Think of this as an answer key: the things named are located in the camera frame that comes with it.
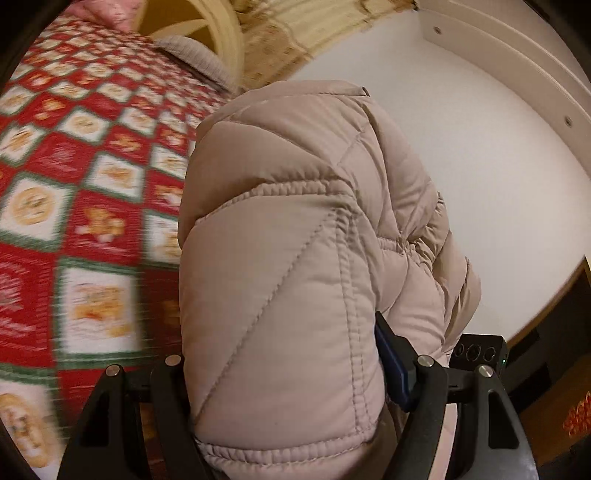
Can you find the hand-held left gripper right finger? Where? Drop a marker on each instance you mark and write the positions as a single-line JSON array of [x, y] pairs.
[[392, 364]]

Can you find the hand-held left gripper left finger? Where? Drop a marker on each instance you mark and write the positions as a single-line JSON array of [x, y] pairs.
[[170, 401]]

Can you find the beige quilted puffer jacket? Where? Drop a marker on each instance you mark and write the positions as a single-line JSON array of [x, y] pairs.
[[286, 258]]

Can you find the brown box with orange print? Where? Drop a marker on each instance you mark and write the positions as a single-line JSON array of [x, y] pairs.
[[577, 417]]

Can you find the red checked printed bedspread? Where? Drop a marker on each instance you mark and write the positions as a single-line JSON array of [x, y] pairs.
[[92, 230]]

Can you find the yellow patterned curtain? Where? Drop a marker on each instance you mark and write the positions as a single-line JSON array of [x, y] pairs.
[[295, 32]]

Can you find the pink patterned pillow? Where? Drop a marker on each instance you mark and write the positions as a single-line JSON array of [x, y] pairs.
[[115, 11]]

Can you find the white wooden frame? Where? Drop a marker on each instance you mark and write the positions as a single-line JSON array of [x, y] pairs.
[[508, 46]]

